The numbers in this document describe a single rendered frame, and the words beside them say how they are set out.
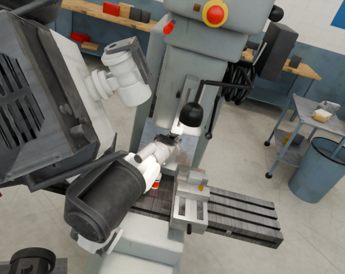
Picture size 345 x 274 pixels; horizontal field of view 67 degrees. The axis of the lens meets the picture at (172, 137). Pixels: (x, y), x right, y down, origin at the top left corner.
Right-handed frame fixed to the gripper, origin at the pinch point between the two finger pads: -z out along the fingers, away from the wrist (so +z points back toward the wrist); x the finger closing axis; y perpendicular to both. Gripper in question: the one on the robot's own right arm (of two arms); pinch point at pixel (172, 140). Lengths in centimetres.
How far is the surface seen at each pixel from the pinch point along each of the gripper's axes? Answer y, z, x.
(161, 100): -20.9, 11.4, 4.3
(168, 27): -48, 28, -1
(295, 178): 104, -196, -90
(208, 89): -29.8, 6.2, -9.2
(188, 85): -30.8, 12.6, -4.0
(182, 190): 18.4, 4.1, -12.7
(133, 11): 18, -304, 232
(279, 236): 29, -12, -59
